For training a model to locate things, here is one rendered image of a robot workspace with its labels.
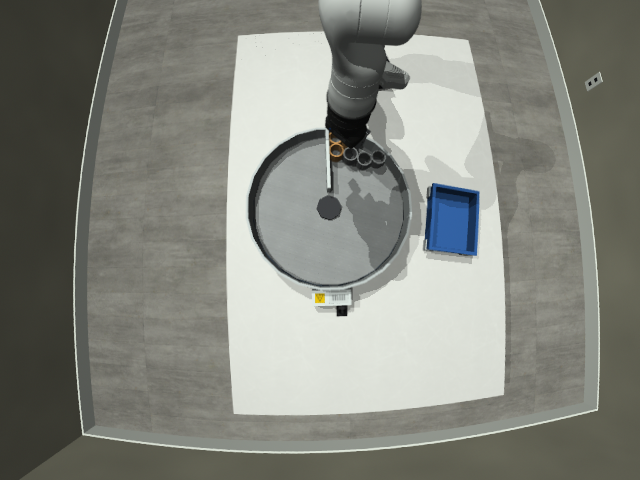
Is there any grey metal ring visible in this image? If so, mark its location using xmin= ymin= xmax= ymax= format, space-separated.
xmin=370 ymin=150 xmax=386 ymax=169
xmin=355 ymin=152 xmax=372 ymax=170
xmin=342 ymin=147 xmax=358 ymax=166

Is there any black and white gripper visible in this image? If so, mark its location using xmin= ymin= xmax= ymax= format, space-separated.
xmin=325 ymin=61 xmax=410 ymax=150

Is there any blue square tray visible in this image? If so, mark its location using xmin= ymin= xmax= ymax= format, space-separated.
xmin=423 ymin=184 xmax=480 ymax=256

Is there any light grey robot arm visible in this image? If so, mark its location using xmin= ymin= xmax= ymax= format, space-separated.
xmin=319 ymin=0 xmax=422 ymax=98

